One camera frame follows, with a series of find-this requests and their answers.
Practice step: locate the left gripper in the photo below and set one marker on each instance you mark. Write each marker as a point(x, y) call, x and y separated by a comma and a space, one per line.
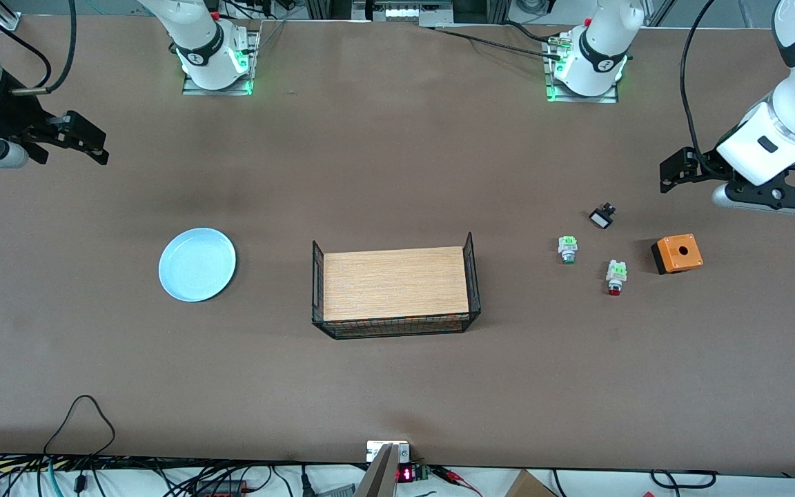
point(703, 168)

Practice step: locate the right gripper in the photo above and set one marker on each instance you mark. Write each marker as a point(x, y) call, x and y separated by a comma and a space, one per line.
point(5, 114)

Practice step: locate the red push button switch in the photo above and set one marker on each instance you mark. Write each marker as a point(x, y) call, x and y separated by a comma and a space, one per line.
point(616, 274)

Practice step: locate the light blue round plate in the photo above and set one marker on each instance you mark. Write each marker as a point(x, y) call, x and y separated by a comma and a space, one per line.
point(197, 266)

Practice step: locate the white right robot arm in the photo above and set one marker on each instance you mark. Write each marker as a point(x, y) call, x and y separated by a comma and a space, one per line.
point(197, 41)

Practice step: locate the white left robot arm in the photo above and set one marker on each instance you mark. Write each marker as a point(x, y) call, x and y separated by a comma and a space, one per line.
point(601, 48)

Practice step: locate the black square white-faced button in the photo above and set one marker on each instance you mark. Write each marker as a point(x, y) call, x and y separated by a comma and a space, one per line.
point(601, 219)

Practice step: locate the wooden board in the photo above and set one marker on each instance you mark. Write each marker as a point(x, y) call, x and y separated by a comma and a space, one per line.
point(397, 283)

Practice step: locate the brown cardboard piece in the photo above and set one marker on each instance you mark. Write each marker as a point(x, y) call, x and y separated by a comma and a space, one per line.
point(528, 486)

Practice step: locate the black red power strip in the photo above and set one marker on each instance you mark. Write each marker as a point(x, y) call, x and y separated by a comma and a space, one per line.
point(221, 490)

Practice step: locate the red digit display module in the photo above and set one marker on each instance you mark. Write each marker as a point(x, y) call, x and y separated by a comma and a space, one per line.
point(406, 474)

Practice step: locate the grey metal bar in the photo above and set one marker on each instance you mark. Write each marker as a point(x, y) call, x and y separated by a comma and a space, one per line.
point(380, 476)

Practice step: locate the orange button enclosure box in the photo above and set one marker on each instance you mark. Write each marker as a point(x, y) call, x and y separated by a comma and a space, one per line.
point(680, 254)

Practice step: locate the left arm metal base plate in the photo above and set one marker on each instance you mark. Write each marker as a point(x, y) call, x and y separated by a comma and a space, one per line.
point(608, 98)

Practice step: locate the green push button switch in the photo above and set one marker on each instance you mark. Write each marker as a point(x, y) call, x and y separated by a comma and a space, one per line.
point(567, 247)

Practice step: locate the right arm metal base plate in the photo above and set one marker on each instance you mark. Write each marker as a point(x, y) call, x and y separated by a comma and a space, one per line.
point(254, 62)

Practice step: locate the silver camera mount bracket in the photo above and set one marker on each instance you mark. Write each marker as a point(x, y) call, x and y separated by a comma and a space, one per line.
point(373, 450)

